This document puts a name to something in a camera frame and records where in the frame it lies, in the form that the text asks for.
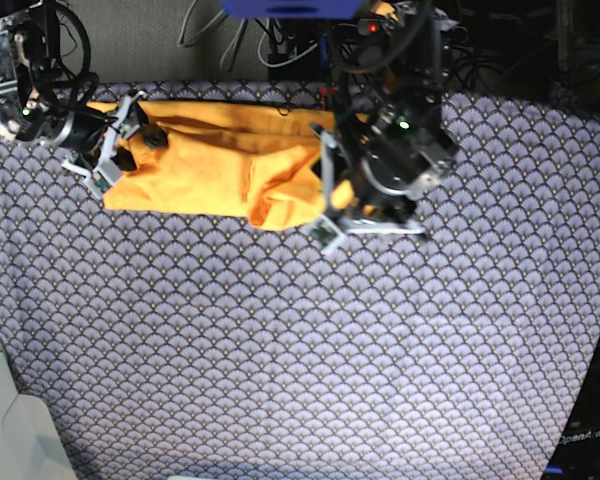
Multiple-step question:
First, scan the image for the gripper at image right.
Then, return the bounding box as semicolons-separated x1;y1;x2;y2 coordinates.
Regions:
301;109;459;253

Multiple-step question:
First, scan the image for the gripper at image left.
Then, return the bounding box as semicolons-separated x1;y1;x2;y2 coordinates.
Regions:
39;91;169;199

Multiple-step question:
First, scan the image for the yellow T-shirt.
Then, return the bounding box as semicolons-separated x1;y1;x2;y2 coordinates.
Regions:
103;100;334;231

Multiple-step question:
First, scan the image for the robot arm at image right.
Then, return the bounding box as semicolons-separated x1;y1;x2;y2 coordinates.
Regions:
303;1;459;255

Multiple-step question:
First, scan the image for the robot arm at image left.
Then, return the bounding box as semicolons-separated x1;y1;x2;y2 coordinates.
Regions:
0;1;168;197

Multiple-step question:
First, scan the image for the red-framed black clip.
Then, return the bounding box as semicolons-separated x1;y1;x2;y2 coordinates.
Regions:
319;84;334;111

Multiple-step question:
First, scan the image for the purple box at top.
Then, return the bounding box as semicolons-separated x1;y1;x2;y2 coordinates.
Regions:
221;0;363;20

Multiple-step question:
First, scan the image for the black power strip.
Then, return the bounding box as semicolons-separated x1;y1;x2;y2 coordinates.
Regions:
356;17;394;37

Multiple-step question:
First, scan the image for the blue fan-patterned tablecloth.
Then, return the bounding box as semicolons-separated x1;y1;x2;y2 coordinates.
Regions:
0;94;600;479

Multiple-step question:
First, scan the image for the white furniture at lower left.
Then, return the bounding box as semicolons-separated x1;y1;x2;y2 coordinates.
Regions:
0;341;76;479

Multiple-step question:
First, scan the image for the black OpenArm case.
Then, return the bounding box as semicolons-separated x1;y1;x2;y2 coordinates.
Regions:
542;339;600;479

